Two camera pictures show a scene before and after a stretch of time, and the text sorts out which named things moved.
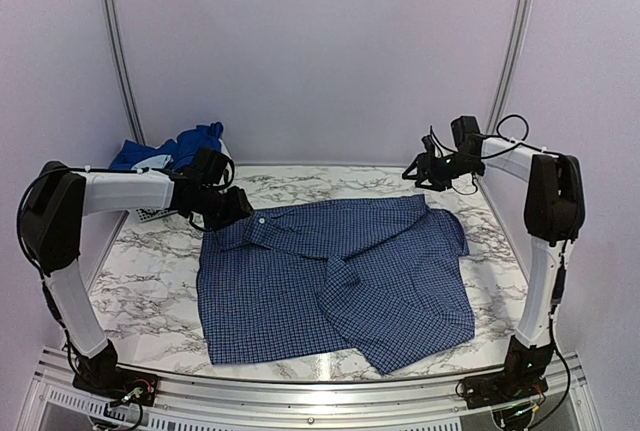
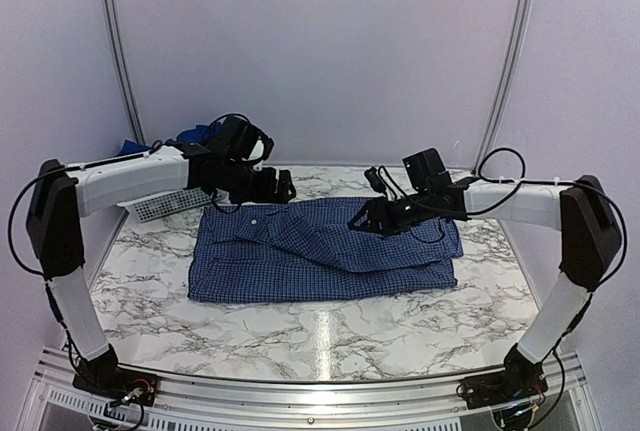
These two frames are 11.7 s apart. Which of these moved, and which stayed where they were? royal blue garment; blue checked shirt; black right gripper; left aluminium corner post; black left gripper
Moved: blue checked shirt; black left gripper; black right gripper
Stayed: royal blue garment; left aluminium corner post
